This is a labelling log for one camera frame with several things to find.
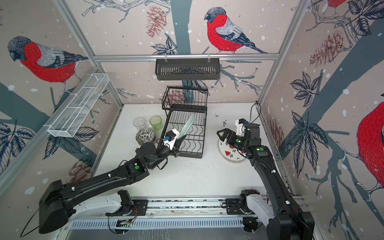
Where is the white patterned plate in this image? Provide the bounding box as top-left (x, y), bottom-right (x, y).
top-left (218, 140), bottom-right (246, 163)

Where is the pink floral bowl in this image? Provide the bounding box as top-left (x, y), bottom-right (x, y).
top-left (136, 128), bottom-right (156, 146)

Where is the pale green plate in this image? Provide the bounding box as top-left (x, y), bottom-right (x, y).
top-left (179, 113), bottom-right (195, 137)

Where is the green glass tumbler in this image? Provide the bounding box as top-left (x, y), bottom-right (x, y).
top-left (150, 116), bottom-right (163, 131)

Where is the clear plastic cup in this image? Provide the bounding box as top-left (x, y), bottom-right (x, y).
top-left (133, 117), bottom-right (147, 131)

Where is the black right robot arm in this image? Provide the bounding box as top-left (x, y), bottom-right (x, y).
top-left (217, 121), bottom-right (315, 240)

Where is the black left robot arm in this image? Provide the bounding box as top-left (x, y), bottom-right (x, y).
top-left (36, 137), bottom-right (185, 234)

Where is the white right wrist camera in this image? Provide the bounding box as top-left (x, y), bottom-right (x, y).
top-left (235, 119), bottom-right (249, 137)

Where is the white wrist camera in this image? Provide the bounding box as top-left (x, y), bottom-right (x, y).
top-left (163, 129), bottom-right (180, 150)
top-left (235, 119), bottom-right (249, 137)

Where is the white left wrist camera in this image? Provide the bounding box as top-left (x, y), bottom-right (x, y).
top-left (163, 129), bottom-right (180, 150)

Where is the black wire dish rack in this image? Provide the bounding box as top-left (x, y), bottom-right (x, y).
top-left (161, 86), bottom-right (209, 159)

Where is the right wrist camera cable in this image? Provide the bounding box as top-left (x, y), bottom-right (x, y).
top-left (249, 101), bottom-right (262, 124)

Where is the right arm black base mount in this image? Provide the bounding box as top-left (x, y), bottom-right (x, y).
top-left (222, 189), bottom-right (260, 215)

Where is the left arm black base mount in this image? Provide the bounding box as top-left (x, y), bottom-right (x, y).
top-left (106, 190), bottom-right (149, 217)

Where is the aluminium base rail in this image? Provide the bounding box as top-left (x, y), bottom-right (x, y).
top-left (61, 195), bottom-right (263, 235)

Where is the black hanging wall basket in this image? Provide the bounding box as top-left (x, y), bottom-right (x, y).
top-left (155, 58), bottom-right (221, 81)

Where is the white mesh wall shelf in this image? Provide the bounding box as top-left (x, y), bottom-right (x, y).
top-left (48, 73), bottom-right (110, 138)

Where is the horizontal aluminium frame bar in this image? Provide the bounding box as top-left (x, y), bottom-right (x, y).
top-left (94, 53), bottom-right (280, 63)

